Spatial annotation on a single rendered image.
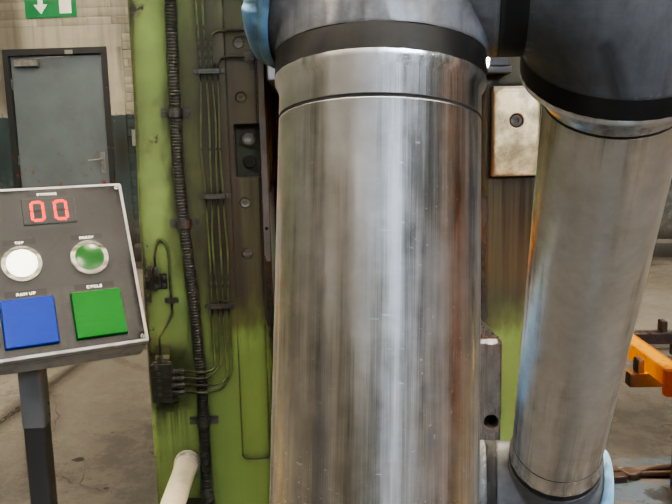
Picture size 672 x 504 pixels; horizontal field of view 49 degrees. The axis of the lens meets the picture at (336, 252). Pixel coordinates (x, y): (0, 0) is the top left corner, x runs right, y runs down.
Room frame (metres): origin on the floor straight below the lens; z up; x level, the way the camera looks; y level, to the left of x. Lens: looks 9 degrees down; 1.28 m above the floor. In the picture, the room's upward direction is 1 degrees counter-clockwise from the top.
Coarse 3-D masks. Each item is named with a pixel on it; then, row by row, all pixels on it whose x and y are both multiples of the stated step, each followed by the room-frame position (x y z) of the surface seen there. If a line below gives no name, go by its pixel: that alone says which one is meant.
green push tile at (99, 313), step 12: (72, 300) 1.11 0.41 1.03; (84, 300) 1.12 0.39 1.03; (96, 300) 1.13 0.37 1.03; (108, 300) 1.13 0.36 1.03; (120, 300) 1.14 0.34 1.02; (84, 312) 1.11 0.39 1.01; (96, 312) 1.12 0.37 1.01; (108, 312) 1.12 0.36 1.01; (120, 312) 1.13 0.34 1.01; (84, 324) 1.10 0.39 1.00; (96, 324) 1.11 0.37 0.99; (108, 324) 1.11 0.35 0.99; (120, 324) 1.12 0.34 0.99; (84, 336) 1.09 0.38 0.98; (96, 336) 1.10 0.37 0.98
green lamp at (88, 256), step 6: (84, 246) 1.17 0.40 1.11; (90, 246) 1.17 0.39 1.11; (96, 246) 1.18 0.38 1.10; (78, 252) 1.16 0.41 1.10; (84, 252) 1.16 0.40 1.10; (90, 252) 1.17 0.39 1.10; (96, 252) 1.17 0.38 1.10; (102, 252) 1.17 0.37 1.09; (78, 258) 1.15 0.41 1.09; (84, 258) 1.16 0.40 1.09; (90, 258) 1.16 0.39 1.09; (96, 258) 1.16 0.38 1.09; (102, 258) 1.17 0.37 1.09; (78, 264) 1.15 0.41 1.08; (84, 264) 1.15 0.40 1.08; (90, 264) 1.16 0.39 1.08; (96, 264) 1.16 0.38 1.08
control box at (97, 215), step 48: (0, 192) 1.17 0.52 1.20; (48, 192) 1.20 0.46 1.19; (96, 192) 1.23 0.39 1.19; (0, 240) 1.13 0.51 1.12; (48, 240) 1.15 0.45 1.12; (96, 240) 1.18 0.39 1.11; (0, 288) 1.09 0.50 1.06; (48, 288) 1.11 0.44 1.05; (96, 288) 1.14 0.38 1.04; (0, 336) 1.05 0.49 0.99; (144, 336) 1.13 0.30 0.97
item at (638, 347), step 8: (632, 344) 1.09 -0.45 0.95; (640, 344) 1.09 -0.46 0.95; (648, 344) 1.08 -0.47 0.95; (632, 352) 1.08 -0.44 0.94; (640, 352) 1.05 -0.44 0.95; (648, 352) 1.04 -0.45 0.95; (656, 352) 1.04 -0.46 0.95; (632, 360) 1.07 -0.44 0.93; (648, 360) 1.02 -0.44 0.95; (656, 360) 1.01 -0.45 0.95; (664, 360) 1.01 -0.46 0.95; (648, 368) 1.02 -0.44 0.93; (656, 368) 0.99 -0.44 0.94; (664, 368) 0.97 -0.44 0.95; (656, 376) 0.99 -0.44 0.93; (664, 376) 0.95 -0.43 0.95; (664, 384) 0.94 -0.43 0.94; (664, 392) 0.94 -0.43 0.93
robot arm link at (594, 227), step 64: (576, 0) 0.37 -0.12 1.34; (640, 0) 0.37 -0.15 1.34; (576, 64) 0.40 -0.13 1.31; (640, 64) 0.39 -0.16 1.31; (576, 128) 0.44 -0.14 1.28; (640, 128) 0.42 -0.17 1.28; (576, 192) 0.47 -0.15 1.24; (640, 192) 0.46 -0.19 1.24; (576, 256) 0.49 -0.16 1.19; (640, 256) 0.49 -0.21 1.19; (576, 320) 0.52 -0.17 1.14; (576, 384) 0.56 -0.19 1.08; (512, 448) 0.69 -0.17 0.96; (576, 448) 0.61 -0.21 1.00
